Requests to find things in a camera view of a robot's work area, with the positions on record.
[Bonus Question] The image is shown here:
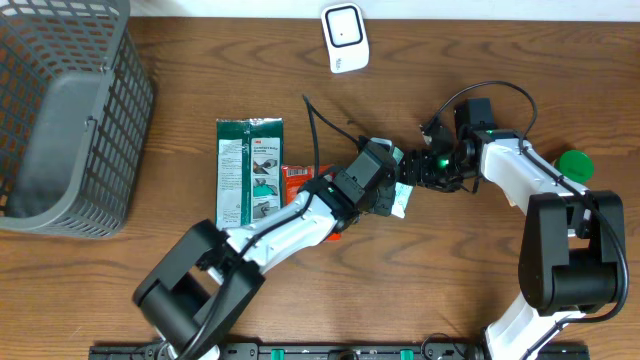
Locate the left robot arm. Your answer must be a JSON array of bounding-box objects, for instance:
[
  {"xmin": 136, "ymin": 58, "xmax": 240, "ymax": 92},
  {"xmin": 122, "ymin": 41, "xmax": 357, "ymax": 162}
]
[{"xmin": 133, "ymin": 167, "xmax": 396, "ymax": 359}]

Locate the white barcode scanner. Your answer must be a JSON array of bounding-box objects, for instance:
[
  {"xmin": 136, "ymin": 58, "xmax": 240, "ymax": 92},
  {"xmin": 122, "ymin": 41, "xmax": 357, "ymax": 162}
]
[{"xmin": 320, "ymin": 2, "xmax": 370, "ymax": 74}]

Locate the red snack packet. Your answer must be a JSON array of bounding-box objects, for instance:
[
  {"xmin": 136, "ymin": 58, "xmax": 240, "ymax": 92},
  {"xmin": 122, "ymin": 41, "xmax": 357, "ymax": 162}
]
[{"xmin": 281, "ymin": 165, "xmax": 341, "ymax": 242}]

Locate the grey plastic mesh basket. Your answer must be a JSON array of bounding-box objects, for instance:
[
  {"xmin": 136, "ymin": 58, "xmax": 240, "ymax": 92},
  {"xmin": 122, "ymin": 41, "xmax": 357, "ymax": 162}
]
[{"xmin": 1, "ymin": 0, "xmax": 155, "ymax": 239}]

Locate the green white snack bag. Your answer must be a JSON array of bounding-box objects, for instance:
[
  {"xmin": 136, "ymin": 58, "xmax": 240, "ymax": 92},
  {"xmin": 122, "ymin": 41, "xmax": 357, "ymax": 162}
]
[{"xmin": 215, "ymin": 118, "xmax": 283, "ymax": 229}]

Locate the teal white snack packet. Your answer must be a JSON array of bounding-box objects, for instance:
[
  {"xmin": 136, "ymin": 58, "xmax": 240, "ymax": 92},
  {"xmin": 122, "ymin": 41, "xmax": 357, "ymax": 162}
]
[{"xmin": 391, "ymin": 146, "xmax": 413, "ymax": 219}]

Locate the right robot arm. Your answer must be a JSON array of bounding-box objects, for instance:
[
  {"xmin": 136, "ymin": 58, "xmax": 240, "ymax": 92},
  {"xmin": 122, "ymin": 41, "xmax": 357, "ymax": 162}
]
[{"xmin": 400, "ymin": 129, "xmax": 630, "ymax": 359}]

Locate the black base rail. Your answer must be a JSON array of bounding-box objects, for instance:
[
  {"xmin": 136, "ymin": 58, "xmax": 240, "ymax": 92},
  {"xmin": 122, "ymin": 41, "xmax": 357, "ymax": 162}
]
[{"xmin": 88, "ymin": 341, "xmax": 592, "ymax": 360}]

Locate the green-lid white jar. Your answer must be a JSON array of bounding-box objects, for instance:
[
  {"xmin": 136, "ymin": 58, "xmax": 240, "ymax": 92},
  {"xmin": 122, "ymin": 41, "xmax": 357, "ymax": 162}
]
[{"xmin": 554, "ymin": 150, "xmax": 595, "ymax": 184}]

